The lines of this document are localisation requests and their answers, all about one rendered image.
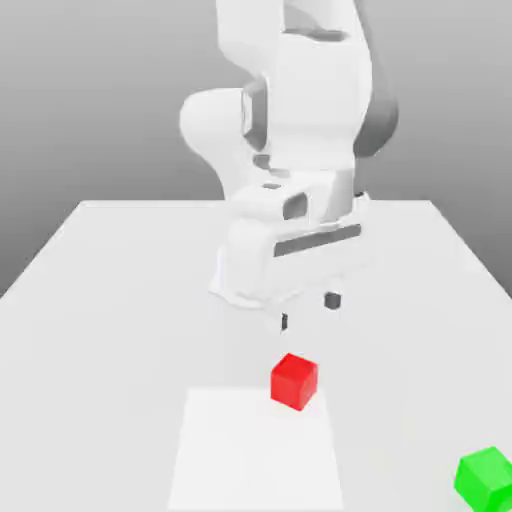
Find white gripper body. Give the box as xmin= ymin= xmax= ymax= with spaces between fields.
xmin=264 ymin=220 xmax=374 ymax=310

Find small red cube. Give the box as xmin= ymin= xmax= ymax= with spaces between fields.
xmin=270 ymin=352 xmax=320 ymax=412

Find small green cube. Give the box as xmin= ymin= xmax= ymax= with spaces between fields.
xmin=453 ymin=445 xmax=512 ymax=512

